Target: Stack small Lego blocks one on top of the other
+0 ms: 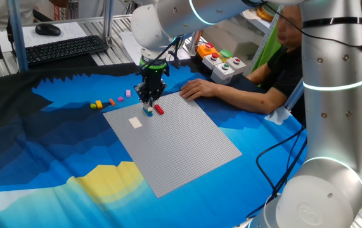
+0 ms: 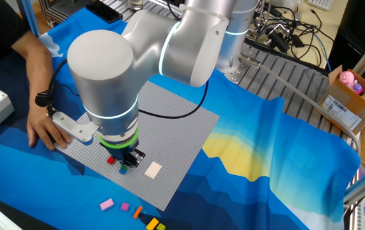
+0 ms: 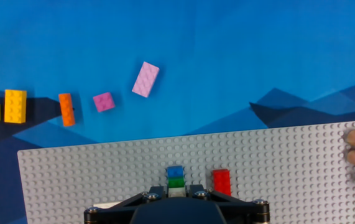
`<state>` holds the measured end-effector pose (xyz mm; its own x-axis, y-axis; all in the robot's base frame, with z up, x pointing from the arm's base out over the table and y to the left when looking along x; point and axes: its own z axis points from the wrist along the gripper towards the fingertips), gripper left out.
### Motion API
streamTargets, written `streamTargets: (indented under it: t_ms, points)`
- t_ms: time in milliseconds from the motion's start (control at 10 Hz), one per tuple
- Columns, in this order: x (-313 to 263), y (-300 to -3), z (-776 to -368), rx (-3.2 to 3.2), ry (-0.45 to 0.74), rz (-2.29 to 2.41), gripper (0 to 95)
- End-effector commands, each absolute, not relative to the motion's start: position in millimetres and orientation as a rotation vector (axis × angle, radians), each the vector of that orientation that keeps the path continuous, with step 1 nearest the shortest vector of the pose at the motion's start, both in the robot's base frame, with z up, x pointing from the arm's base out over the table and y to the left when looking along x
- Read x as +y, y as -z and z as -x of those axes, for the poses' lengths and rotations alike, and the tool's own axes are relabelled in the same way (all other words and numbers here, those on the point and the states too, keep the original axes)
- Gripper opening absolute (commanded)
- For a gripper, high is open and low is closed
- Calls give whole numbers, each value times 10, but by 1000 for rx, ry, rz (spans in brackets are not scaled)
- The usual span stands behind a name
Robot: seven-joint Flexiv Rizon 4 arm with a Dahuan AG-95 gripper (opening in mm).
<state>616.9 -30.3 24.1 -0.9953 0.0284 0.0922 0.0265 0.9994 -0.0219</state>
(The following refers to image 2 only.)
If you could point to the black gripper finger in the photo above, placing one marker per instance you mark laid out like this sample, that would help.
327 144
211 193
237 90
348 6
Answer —
136 158
116 158

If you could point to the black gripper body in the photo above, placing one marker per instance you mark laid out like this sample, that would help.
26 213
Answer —
123 152

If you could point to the red Lego brick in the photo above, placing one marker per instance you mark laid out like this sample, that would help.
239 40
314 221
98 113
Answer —
110 160

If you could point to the blue Lego brick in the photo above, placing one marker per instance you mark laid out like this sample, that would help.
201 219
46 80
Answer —
123 171

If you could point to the large white Lego plate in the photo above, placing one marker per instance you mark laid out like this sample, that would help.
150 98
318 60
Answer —
153 170

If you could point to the grey Lego baseplate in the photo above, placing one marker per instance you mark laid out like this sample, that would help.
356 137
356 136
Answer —
175 134

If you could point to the person's left forearm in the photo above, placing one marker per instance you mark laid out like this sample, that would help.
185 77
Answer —
38 76

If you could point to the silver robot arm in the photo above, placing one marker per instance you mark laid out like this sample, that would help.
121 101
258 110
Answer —
105 80

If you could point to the light pink Lego brick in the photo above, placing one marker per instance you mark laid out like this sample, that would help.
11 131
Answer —
106 204

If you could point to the small magenta Lego brick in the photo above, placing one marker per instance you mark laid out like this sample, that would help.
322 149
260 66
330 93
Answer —
125 206

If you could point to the orange Lego brick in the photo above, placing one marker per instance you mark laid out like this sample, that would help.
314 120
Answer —
137 212

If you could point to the yellow Lego brick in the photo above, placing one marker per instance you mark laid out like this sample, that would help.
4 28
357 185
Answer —
152 224

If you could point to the lime green Lego brick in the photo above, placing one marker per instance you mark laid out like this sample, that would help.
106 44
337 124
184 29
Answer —
161 227

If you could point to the person's left hand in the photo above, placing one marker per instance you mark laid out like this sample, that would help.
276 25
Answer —
43 127

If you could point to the blue mountain print tablecloth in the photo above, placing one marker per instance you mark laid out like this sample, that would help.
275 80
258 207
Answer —
265 134

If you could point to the black smartphone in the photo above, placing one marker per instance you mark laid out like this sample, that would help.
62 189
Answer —
104 11

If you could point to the clear drinking glass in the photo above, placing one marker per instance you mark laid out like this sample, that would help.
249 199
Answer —
135 4

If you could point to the pink pig toy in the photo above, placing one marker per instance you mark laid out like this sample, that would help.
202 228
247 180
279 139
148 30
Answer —
346 76

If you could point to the cardboard box with label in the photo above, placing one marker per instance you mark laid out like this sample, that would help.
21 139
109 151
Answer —
361 110

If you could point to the pink purple toy bottle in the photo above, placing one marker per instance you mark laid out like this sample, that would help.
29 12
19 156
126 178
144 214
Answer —
357 88

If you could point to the white keyboard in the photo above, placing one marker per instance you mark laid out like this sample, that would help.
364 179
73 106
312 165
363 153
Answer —
321 4

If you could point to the black cabinet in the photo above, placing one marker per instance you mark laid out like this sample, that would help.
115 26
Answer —
358 28

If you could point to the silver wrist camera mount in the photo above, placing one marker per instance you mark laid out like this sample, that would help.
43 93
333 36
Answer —
72 126

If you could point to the black aluminium frame rail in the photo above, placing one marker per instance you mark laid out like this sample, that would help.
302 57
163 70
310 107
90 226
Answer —
57 11

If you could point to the aluminium frame bar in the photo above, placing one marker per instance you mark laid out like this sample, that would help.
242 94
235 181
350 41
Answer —
364 183

